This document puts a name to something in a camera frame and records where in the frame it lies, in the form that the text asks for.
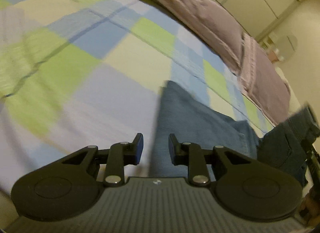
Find blue denim jeans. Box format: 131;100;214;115
149;81;308;187

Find mauve pillow near headboard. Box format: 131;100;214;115
238;33;291;124

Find checkered bed sheet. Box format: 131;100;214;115
1;0;273;193

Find mauve pillow far side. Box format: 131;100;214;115
152;0;242;75

